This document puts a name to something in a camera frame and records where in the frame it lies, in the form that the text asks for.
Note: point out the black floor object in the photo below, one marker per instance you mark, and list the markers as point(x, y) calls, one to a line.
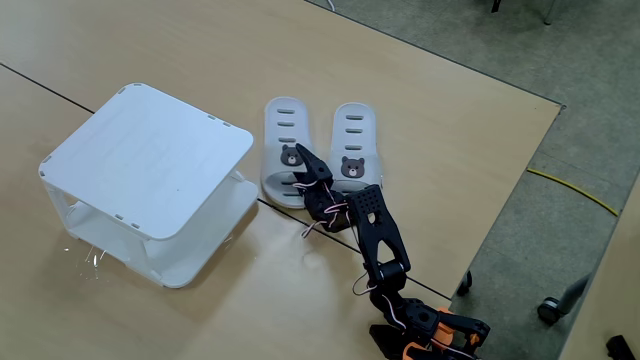
point(620, 347)

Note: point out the white bear slipper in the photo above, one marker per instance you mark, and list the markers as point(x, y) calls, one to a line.
point(354, 139)
point(285, 131)

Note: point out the grey chair caster leg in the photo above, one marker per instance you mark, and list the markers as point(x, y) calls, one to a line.
point(550, 310)

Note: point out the white plastic box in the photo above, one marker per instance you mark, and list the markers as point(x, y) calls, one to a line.
point(150, 165)

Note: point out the black table caster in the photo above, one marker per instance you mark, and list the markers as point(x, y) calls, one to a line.
point(464, 284)

